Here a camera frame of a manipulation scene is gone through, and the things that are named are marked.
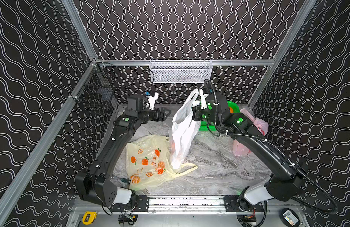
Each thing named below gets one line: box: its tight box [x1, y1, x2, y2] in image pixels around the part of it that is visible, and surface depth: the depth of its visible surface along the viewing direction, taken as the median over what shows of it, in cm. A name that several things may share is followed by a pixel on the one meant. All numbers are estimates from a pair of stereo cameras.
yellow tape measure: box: [82, 211, 97, 225], surface depth 70 cm
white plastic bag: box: [170, 88, 202, 170], surface depth 77 cm
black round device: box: [280, 208, 300, 227], surface depth 71 cm
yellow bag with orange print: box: [125, 135, 198, 191], surface depth 89 cm
